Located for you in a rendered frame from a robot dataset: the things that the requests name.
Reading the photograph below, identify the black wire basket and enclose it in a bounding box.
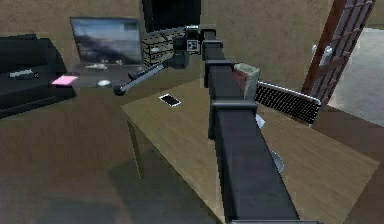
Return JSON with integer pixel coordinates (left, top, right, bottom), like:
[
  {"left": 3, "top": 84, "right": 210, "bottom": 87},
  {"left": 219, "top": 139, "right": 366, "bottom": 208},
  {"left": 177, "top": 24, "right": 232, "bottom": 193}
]
[{"left": 141, "top": 34, "right": 175, "bottom": 66}]

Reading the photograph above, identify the brown room door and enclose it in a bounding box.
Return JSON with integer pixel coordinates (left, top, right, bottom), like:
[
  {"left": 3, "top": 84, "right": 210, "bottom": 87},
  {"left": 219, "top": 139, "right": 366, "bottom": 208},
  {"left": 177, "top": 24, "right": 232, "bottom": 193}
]
[{"left": 301, "top": 0, "right": 378, "bottom": 108}]

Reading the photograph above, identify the black television set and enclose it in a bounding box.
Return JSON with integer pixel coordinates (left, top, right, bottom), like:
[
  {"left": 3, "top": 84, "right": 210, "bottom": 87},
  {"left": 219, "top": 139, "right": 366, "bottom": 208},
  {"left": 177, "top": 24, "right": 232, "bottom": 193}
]
[{"left": 141, "top": 0, "right": 203, "bottom": 34}]

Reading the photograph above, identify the grey remote control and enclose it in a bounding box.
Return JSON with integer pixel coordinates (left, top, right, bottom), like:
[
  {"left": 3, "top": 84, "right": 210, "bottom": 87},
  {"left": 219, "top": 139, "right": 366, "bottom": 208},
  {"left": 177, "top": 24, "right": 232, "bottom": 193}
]
[{"left": 8, "top": 68, "right": 40, "bottom": 81}]

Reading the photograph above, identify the black armchair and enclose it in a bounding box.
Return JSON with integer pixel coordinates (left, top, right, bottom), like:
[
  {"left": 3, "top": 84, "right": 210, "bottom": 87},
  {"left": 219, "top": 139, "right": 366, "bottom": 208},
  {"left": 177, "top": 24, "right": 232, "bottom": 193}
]
[{"left": 0, "top": 33, "right": 78, "bottom": 120}]

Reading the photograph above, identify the black keyboard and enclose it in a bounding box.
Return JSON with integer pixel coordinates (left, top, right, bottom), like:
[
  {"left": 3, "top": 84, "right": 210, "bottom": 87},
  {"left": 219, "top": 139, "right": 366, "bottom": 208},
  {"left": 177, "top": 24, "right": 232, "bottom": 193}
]
[{"left": 254, "top": 81, "right": 323, "bottom": 125}]

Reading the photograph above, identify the wooden table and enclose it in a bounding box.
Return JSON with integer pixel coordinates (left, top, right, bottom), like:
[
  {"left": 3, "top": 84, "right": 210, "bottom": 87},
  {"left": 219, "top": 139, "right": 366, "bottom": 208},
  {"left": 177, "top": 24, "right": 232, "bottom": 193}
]
[{"left": 119, "top": 78, "right": 381, "bottom": 224}]

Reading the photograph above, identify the silver door handle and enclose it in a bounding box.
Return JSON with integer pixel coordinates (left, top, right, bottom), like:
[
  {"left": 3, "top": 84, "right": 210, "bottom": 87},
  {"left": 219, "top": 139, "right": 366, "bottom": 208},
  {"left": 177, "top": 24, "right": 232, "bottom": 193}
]
[{"left": 311, "top": 43, "right": 334, "bottom": 67}]

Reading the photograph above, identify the grey round plate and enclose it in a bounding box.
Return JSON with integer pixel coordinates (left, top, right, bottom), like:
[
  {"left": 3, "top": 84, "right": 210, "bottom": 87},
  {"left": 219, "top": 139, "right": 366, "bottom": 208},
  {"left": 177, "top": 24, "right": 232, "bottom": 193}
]
[{"left": 269, "top": 149, "right": 285, "bottom": 175}]

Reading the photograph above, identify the white small dish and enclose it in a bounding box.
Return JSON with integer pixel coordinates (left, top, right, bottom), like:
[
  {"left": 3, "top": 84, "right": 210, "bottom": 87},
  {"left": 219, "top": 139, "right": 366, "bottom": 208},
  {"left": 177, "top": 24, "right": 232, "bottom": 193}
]
[{"left": 255, "top": 114, "right": 267, "bottom": 130}]

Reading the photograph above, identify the pink flat pad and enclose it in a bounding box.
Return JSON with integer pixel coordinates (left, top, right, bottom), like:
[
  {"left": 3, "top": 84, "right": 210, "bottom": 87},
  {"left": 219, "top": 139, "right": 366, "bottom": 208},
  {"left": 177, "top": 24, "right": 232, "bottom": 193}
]
[{"left": 50, "top": 74, "right": 80, "bottom": 89}]

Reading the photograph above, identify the black laptop with stickers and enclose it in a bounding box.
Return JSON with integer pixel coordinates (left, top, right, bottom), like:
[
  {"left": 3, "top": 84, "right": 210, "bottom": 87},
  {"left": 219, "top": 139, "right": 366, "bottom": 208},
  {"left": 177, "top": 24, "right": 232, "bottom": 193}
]
[{"left": 69, "top": 16, "right": 148, "bottom": 89}]

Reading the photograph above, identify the grey and red box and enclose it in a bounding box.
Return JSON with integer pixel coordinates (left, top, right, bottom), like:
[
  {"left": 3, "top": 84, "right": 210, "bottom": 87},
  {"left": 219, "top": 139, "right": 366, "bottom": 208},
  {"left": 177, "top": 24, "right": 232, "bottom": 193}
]
[{"left": 231, "top": 62, "right": 261, "bottom": 101}]

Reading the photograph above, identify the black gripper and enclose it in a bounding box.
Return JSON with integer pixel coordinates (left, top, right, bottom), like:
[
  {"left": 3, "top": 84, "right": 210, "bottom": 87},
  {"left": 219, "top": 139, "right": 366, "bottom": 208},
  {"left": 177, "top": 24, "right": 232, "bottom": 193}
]
[{"left": 113, "top": 35, "right": 191, "bottom": 97}]

